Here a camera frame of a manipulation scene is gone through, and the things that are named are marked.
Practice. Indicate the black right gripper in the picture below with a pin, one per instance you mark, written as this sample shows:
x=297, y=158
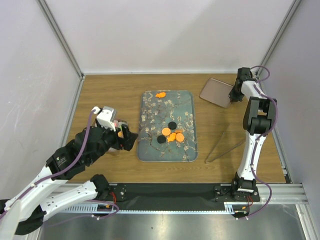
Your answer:
x=232, y=96

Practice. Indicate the orange embossed biscuit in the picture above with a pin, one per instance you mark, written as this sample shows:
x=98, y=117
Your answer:
x=166, y=131
x=120, y=134

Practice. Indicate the blue floral serving tray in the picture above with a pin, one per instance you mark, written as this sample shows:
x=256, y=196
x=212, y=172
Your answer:
x=155, y=114

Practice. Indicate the orange sandwich biscuit right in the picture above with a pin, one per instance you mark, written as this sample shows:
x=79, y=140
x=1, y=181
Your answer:
x=179, y=137

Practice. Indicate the black sandwich cookie lower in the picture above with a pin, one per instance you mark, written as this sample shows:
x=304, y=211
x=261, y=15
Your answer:
x=161, y=139

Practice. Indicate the white slotted cable duct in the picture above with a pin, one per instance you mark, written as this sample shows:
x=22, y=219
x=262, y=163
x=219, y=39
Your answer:
x=102, y=209

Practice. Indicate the orange leaf cookie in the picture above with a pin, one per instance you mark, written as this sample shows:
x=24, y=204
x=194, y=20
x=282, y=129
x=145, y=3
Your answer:
x=178, y=131

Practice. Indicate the black sandwich cookie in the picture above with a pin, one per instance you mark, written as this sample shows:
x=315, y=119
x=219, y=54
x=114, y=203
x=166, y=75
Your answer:
x=172, y=125
x=161, y=139

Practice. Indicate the rose gold cookie tin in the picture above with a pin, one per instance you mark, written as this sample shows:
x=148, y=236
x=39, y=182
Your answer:
x=118, y=125

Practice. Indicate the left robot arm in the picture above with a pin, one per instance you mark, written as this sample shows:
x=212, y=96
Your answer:
x=66, y=162

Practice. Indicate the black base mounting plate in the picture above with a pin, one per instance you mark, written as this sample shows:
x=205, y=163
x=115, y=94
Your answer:
x=174, y=193

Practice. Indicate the orange flower cookie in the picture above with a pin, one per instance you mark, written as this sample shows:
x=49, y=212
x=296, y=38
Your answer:
x=171, y=137

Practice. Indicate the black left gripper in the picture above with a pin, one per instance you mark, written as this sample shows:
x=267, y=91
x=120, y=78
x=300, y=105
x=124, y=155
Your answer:
x=127, y=142

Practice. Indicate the orange fish cookie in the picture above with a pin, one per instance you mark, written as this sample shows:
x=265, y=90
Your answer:
x=160, y=95

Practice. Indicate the pink round cookie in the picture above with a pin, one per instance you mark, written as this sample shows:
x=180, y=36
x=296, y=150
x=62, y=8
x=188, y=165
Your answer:
x=115, y=123

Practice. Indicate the black sandwich cookie upper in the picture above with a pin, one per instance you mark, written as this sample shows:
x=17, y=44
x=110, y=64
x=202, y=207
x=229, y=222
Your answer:
x=172, y=125

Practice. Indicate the steel serving tongs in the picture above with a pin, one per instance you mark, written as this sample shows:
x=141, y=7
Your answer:
x=228, y=141

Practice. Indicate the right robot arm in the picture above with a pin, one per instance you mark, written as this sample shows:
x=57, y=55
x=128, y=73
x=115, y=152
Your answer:
x=259, y=120

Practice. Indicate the rose gold tin lid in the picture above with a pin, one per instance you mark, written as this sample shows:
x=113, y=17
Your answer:
x=216, y=92

